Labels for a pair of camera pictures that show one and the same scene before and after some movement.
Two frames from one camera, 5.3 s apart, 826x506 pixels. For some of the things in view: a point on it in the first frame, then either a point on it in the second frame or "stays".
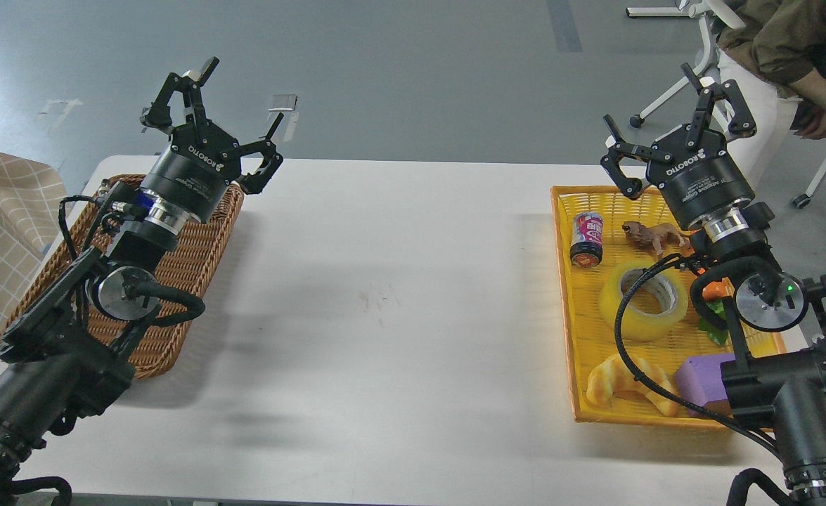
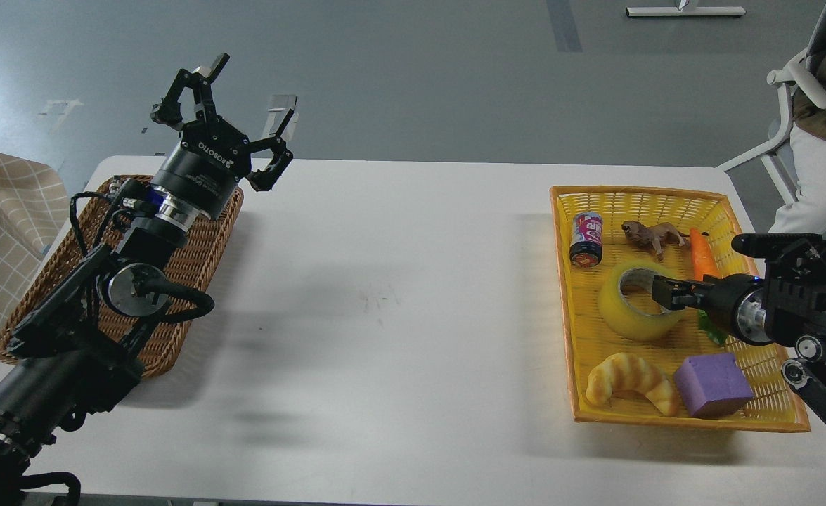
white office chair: x=704 y=10 → x=800 y=76
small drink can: x=587 y=249 stays
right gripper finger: x=630 y=187 → x=661 y=292
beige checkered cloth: x=10 y=207 stays
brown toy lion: x=655 y=237 stays
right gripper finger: x=740 y=120 → x=659 y=281
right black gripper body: x=700 y=177 → x=743 y=303
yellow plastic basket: x=637 y=350 stays
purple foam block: x=699 y=380 stays
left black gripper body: x=194 y=174 stays
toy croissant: x=611 y=377 stays
